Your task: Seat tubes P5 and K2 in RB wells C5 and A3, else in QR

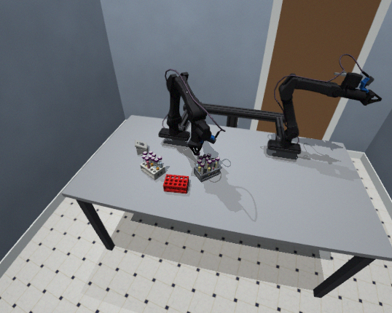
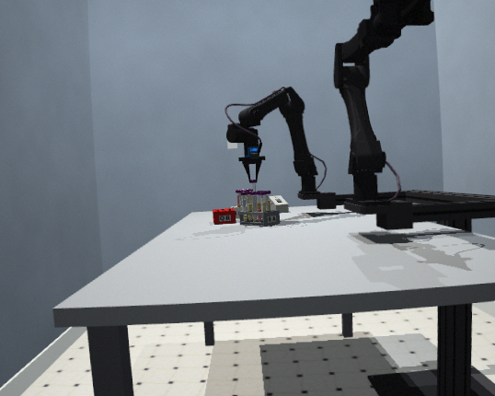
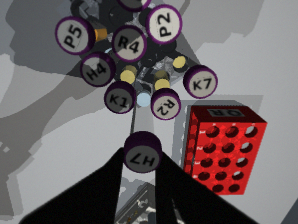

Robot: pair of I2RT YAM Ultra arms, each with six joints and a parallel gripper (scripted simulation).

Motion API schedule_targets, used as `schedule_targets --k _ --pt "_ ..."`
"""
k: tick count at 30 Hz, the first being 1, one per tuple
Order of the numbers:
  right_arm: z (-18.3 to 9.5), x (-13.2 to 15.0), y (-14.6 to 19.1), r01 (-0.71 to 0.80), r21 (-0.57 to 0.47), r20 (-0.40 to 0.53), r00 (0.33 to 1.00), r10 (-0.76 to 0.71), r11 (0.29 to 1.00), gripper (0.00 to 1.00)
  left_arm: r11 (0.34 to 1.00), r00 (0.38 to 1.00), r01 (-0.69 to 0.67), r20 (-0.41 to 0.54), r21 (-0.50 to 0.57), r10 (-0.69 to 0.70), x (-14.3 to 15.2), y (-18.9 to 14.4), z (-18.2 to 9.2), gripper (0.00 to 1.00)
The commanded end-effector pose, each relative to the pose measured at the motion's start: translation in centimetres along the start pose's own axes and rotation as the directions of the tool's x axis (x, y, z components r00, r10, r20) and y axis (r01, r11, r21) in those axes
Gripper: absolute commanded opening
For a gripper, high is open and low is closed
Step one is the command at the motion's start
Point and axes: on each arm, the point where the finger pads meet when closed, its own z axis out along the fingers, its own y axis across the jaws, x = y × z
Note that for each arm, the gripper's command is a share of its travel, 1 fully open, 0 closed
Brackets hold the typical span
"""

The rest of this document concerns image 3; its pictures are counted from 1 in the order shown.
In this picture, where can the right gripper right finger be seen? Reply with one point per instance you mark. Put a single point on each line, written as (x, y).
(195, 203)

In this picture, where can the red rack with round wells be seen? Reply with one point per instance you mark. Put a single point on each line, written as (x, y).
(207, 127)

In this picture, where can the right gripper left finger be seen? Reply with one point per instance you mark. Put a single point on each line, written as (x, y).
(89, 201)

